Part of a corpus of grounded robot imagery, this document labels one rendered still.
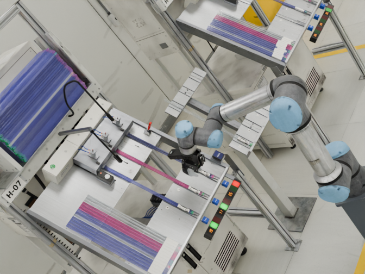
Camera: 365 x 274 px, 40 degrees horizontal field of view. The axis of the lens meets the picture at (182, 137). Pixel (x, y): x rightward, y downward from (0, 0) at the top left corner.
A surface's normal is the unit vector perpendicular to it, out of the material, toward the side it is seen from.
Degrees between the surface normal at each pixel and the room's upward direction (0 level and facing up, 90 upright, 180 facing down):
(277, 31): 44
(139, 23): 90
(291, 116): 82
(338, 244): 0
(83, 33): 90
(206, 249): 90
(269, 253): 0
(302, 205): 0
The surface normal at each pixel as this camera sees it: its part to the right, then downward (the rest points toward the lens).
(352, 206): -0.22, 0.66
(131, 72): 0.66, -0.08
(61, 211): 0.08, -0.53
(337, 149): -0.53, -0.77
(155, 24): -0.47, 0.73
